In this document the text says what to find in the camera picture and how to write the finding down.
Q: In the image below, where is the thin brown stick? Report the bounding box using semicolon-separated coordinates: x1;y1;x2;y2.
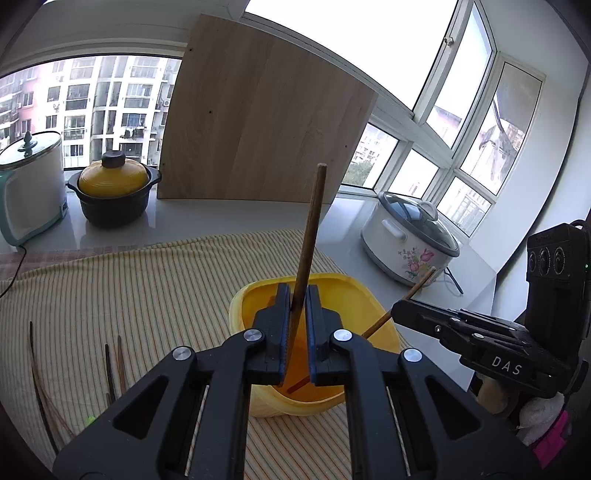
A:
34;383;75;437

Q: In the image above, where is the light wooden board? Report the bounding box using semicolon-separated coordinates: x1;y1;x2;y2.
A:
157;13;379;205

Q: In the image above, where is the black pot with yellow lid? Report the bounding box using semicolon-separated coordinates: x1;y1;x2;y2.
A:
66;151;162;228

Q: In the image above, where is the striped tablecloth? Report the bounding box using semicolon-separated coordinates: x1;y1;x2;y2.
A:
0;228;411;480

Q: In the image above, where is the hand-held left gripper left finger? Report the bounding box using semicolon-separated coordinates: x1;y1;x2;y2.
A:
53;282;293;480

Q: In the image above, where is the white window frame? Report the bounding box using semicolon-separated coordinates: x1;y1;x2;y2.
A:
240;0;546;241

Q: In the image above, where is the white floral slow cooker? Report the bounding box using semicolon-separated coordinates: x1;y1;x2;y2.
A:
361;191;461;288

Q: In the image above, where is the short dark chopstick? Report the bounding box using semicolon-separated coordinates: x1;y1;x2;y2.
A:
104;344;116;407

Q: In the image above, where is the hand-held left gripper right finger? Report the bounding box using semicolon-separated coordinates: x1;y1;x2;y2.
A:
307;285;539;480

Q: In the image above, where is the black slow cooker cable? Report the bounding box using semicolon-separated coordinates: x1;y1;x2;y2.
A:
442;268;464;295

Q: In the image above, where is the person's right hand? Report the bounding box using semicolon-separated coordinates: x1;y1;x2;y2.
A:
477;376;519;417

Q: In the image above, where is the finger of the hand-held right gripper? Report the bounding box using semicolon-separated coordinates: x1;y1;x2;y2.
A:
390;299;534;358

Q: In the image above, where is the yellow plastic container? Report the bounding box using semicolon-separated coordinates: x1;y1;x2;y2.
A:
229;273;400;418

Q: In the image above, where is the apartment building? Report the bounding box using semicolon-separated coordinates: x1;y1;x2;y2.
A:
0;55;183;169

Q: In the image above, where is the teal and white cooker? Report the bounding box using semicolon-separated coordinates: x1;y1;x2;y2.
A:
0;130;69;247

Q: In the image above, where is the brown checked cloth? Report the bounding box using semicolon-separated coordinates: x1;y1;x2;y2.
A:
0;249;100;281

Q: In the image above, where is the black power cable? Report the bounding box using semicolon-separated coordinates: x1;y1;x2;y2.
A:
0;244;27;299

